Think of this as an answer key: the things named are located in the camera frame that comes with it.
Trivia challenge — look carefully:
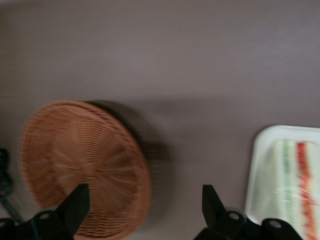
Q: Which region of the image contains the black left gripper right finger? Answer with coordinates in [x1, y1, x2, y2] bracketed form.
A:
[193, 184, 303, 240]

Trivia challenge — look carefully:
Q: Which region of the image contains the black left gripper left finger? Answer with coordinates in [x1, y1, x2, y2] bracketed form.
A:
[0, 184, 90, 240]

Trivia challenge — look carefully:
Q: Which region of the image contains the plastic-wrapped triangle sandwich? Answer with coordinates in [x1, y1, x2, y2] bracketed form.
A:
[270, 139, 320, 240]

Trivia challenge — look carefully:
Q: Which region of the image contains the white plastic tray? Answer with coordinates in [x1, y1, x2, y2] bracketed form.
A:
[244, 124, 320, 240]

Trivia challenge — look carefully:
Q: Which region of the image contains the round brown wicker basket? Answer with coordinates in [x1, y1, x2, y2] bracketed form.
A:
[19, 99, 153, 240]

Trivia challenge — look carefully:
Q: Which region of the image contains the black power cable with plug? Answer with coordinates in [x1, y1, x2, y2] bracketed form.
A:
[0, 148, 26, 224]

